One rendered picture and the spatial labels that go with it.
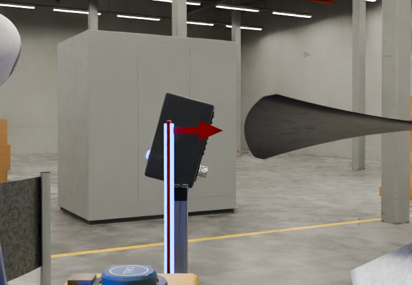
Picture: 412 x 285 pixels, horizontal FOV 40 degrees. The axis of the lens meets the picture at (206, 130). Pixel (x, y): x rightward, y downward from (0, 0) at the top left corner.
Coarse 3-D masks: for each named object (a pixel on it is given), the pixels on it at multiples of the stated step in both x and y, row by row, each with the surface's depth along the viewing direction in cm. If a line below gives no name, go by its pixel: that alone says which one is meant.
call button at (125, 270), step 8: (104, 272) 41; (112, 272) 40; (120, 272) 40; (128, 272) 40; (136, 272) 40; (144, 272) 40; (152, 272) 41; (104, 280) 40; (112, 280) 39; (120, 280) 39; (128, 280) 39; (136, 280) 39; (144, 280) 40; (152, 280) 40
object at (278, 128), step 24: (264, 96) 57; (264, 120) 64; (288, 120) 64; (312, 120) 63; (336, 120) 62; (360, 120) 61; (384, 120) 59; (408, 120) 60; (264, 144) 73; (288, 144) 74; (312, 144) 75
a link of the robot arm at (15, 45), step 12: (0, 24) 82; (12, 24) 86; (0, 36) 81; (12, 36) 83; (0, 48) 80; (12, 48) 83; (0, 60) 81; (12, 60) 84; (0, 72) 83; (12, 72) 89; (0, 84) 86
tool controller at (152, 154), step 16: (176, 96) 123; (176, 112) 123; (192, 112) 123; (208, 112) 123; (160, 128) 123; (160, 144) 123; (176, 144) 123; (192, 144) 123; (160, 160) 123; (176, 160) 123; (192, 160) 123; (160, 176) 123; (176, 176) 123; (192, 176) 123
